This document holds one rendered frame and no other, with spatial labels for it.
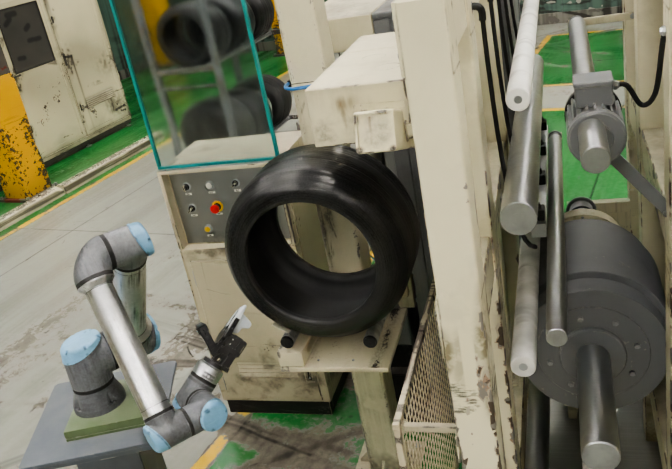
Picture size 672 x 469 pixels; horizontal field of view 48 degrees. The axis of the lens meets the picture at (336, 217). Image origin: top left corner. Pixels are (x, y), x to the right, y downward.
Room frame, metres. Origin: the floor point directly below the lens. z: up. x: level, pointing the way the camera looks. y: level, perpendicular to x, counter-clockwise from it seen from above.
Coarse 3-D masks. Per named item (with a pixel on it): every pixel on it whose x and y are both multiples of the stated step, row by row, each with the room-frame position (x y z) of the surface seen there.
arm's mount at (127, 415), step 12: (132, 396) 2.37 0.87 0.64; (120, 408) 2.31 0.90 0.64; (132, 408) 2.29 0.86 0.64; (72, 420) 2.29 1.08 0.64; (84, 420) 2.28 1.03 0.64; (96, 420) 2.26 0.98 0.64; (108, 420) 2.25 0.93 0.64; (120, 420) 2.23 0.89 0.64; (132, 420) 2.23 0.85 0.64; (72, 432) 2.22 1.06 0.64; (84, 432) 2.22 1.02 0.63; (96, 432) 2.22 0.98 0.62; (108, 432) 2.22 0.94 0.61
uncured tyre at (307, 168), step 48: (240, 192) 2.18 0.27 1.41; (288, 192) 2.06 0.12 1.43; (336, 192) 2.01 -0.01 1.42; (384, 192) 2.06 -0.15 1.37; (240, 240) 2.11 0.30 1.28; (384, 240) 1.97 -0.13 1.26; (240, 288) 2.16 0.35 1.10; (288, 288) 2.32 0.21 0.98; (336, 288) 2.32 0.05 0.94; (384, 288) 1.98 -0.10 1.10; (336, 336) 2.07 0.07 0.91
